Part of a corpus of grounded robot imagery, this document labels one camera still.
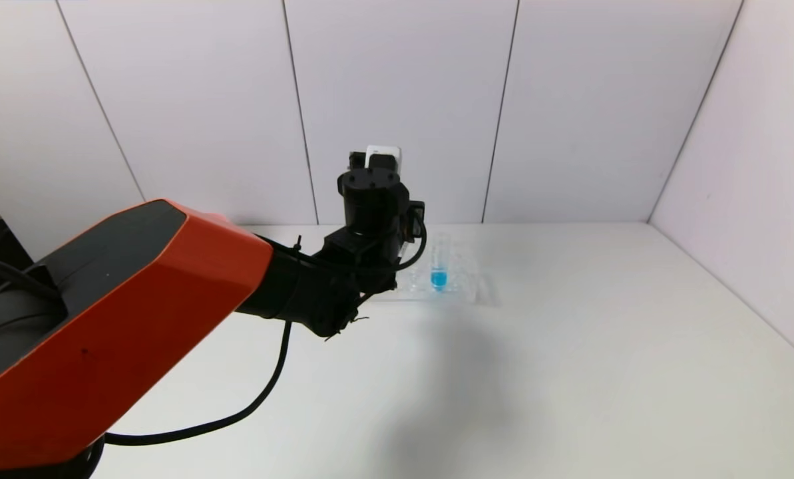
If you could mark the clear acrylic test tube rack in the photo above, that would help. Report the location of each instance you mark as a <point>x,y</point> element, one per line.
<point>463,286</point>

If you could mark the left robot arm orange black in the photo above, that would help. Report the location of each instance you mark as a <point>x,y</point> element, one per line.
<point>124,313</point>

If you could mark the test tube with blue pigment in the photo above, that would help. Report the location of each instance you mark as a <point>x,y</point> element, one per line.
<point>439,279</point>

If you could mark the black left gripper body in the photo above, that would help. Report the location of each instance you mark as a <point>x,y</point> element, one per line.
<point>377,199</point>

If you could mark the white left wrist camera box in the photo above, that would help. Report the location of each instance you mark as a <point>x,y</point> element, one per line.
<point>383,152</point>

